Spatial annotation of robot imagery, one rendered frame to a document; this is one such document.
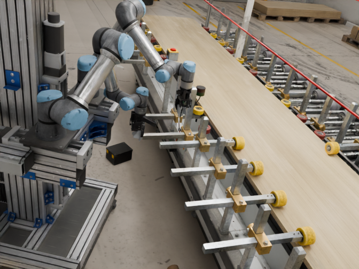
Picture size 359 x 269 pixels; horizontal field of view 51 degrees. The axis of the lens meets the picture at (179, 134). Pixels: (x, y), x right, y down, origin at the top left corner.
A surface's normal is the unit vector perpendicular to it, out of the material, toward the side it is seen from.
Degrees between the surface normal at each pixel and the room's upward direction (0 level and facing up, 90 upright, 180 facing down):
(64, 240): 0
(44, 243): 0
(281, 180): 0
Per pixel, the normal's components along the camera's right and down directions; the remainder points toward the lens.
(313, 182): 0.14, -0.84
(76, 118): 0.73, 0.51
